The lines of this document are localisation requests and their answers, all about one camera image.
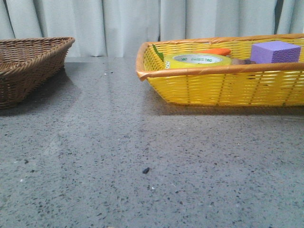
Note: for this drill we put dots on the brown lumpy toy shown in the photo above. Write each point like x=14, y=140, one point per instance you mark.
x=236, y=61

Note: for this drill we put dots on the white pleated curtain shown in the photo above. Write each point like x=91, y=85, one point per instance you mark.
x=117, y=28

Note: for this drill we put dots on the orange toy carrot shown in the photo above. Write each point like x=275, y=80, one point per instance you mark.
x=215, y=51

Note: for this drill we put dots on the brown wicker basket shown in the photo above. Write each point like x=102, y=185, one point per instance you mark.
x=26, y=63

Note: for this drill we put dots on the yellow packing tape roll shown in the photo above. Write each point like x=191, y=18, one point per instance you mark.
x=189, y=60

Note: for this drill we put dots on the purple foam block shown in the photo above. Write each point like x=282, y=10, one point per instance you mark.
x=275, y=52

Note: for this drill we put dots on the yellow woven plastic basket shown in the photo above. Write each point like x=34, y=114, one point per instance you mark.
x=278, y=84

